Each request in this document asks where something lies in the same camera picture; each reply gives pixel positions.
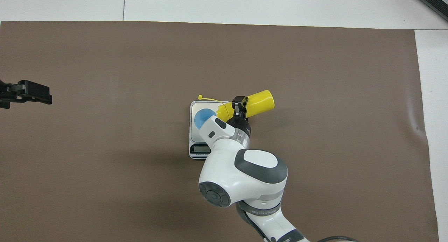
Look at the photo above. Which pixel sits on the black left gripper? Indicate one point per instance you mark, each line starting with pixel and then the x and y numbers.
pixel 7 91

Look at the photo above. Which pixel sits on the light blue plastic cup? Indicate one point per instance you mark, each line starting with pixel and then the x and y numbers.
pixel 200 119

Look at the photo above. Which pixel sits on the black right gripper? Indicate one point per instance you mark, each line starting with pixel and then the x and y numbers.
pixel 240 123

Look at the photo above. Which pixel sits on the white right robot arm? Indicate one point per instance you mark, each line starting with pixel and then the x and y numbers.
pixel 245 179

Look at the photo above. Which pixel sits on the brown paper mat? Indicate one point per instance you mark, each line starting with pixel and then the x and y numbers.
pixel 105 165

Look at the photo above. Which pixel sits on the yellow squeeze bottle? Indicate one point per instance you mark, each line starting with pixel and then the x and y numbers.
pixel 259 104

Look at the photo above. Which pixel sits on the silver digital kitchen scale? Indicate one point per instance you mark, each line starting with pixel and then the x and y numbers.
pixel 194 135

